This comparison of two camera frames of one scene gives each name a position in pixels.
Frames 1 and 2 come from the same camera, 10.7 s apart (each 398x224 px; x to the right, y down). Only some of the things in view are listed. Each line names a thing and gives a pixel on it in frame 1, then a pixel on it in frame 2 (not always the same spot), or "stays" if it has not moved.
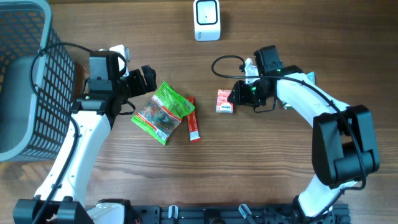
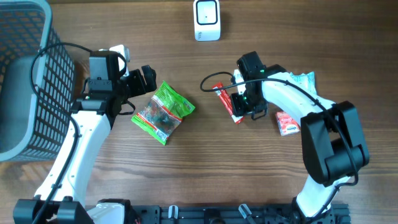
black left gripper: [140, 88] stays
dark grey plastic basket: [37, 83] stays
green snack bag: [161, 114] stays
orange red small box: [222, 105] → [286, 124]
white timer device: [207, 20] stays
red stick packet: [193, 122] → [227, 99]
